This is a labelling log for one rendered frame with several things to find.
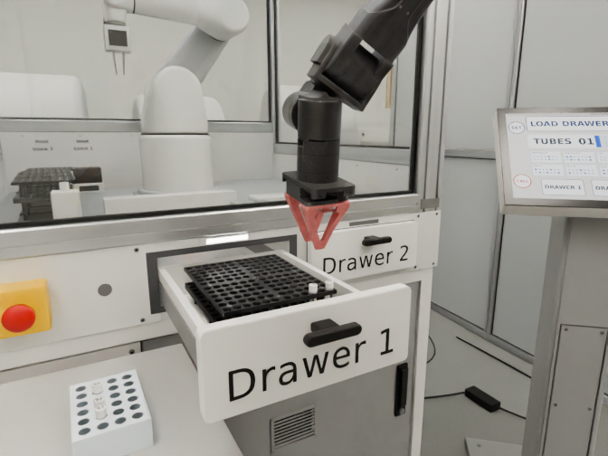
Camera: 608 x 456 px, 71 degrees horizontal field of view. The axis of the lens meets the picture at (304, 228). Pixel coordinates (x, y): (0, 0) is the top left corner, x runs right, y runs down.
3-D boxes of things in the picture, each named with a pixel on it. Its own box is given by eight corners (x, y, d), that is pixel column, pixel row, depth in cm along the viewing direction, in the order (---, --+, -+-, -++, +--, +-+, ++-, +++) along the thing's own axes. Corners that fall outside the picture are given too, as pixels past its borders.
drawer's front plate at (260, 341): (407, 359, 60) (412, 285, 57) (204, 426, 46) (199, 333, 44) (399, 354, 61) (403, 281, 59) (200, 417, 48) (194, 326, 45)
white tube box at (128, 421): (153, 445, 51) (151, 418, 50) (75, 472, 47) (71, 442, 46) (137, 392, 62) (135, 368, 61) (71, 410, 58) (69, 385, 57)
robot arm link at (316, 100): (305, 91, 51) (349, 92, 52) (291, 89, 57) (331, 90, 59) (303, 149, 53) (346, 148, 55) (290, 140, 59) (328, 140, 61)
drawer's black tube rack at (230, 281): (336, 328, 65) (337, 289, 64) (225, 357, 57) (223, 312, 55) (275, 285, 84) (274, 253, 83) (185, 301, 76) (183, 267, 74)
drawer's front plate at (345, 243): (415, 266, 102) (418, 221, 99) (310, 286, 88) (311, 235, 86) (411, 264, 103) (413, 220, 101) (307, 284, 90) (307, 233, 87)
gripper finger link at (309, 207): (324, 233, 66) (327, 175, 63) (347, 251, 60) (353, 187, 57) (284, 240, 63) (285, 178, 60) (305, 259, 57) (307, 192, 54)
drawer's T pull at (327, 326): (363, 334, 50) (363, 323, 49) (307, 349, 46) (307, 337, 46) (345, 322, 53) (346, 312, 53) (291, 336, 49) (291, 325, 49)
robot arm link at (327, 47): (335, 31, 50) (386, 73, 54) (308, 36, 61) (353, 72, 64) (281, 118, 52) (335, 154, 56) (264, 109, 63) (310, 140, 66)
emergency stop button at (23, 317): (36, 330, 60) (33, 304, 59) (3, 337, 58) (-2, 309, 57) (38, 322, 63) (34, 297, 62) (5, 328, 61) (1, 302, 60)
